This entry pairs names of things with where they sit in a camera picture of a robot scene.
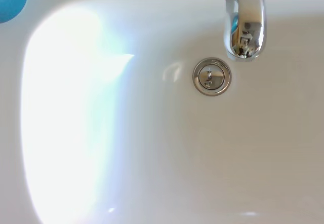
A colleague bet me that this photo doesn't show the white ceramic sink basin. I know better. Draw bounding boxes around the white ceramic sink basin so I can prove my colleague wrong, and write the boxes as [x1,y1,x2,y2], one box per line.
[0,0,324,224]

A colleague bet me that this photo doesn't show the chrome sink drain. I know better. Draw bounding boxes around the chrome sink drain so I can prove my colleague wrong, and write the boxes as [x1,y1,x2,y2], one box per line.
[192,57,232,97]

